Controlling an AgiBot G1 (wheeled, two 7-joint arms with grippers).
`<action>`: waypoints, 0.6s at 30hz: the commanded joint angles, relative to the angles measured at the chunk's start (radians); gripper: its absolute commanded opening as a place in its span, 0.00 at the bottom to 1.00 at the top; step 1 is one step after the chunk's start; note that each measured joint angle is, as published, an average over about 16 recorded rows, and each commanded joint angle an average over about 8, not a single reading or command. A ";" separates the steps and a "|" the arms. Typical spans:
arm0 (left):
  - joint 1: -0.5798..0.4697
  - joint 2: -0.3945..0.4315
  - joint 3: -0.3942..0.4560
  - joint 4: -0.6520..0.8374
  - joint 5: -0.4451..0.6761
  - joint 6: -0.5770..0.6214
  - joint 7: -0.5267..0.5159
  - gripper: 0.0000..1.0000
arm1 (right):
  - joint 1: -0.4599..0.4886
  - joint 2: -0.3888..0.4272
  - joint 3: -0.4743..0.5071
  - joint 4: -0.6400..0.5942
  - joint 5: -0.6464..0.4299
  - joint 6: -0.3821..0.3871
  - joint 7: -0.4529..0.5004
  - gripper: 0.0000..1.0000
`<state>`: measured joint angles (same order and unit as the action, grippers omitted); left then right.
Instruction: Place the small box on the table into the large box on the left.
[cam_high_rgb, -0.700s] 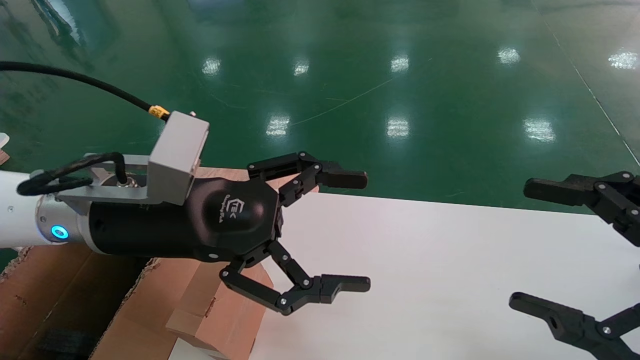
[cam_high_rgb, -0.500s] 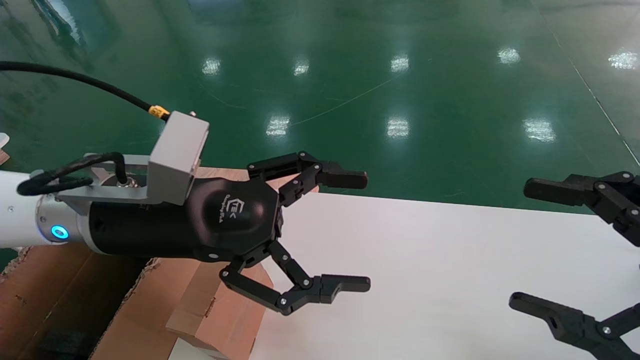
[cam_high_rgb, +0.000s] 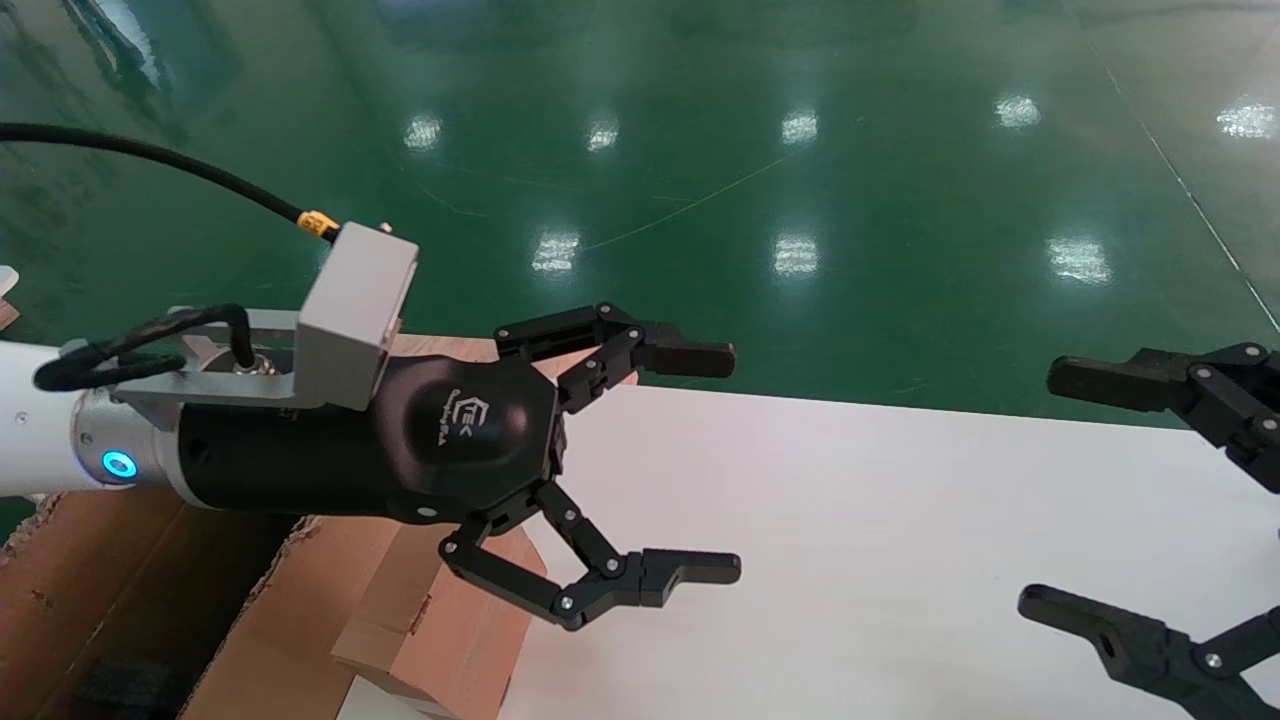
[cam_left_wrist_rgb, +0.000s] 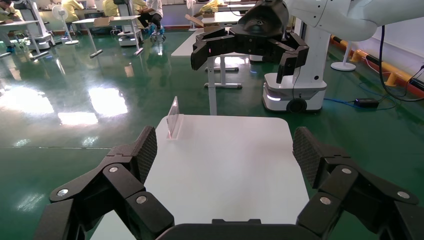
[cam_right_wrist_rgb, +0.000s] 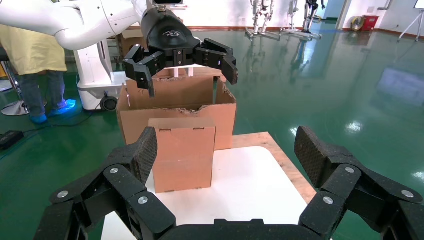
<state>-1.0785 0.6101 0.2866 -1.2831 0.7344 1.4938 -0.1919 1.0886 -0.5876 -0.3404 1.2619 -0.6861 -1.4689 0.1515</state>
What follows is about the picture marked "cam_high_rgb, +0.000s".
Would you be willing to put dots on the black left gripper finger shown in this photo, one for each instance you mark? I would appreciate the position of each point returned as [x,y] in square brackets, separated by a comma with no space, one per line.
[690,358]
[690,568]

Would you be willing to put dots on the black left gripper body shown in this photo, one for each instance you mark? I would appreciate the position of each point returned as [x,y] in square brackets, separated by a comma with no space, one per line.
[450,440]

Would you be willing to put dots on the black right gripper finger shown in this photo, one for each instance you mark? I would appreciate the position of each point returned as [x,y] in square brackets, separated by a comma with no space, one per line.
[1130,640]
[1110,378]

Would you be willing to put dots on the small brown cardboard box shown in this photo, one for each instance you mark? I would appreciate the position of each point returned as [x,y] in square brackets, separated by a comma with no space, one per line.
[470,650]

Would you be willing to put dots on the large open cardboard box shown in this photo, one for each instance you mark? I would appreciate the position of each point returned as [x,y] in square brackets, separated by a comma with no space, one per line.
[300,620]

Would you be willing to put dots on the wooden board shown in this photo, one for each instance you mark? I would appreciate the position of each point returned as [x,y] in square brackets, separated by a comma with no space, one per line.
[450,347]

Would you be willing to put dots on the dark foam packing block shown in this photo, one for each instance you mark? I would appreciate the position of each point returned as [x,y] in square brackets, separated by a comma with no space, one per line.
[130,695]

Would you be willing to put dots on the small brown object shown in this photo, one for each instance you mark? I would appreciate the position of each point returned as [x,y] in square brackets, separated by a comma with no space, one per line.
[6,315]

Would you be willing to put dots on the small white object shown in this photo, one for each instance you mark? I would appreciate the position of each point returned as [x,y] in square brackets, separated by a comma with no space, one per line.
[6,282]

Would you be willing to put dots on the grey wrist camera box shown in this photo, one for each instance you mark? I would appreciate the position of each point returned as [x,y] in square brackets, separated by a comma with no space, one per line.
[350,320]

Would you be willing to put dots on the silver camera mounting bracket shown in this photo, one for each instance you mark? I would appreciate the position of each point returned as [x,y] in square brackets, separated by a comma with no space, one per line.
[275,328]

